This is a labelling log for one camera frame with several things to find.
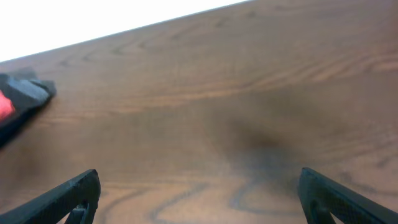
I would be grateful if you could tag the folded navy blue garment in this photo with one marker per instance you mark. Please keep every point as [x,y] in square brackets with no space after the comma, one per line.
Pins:
[12,125]

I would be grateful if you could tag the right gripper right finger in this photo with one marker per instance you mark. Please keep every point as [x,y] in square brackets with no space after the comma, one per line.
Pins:
[322,199]

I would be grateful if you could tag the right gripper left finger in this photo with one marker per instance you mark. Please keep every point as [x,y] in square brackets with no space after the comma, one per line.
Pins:
[76,200]

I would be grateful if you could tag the folded grey garment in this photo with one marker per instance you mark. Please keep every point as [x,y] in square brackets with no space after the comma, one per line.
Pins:
[26,90]

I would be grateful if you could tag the folded red t-shirt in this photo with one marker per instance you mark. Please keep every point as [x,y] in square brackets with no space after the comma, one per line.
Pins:
[6,107]

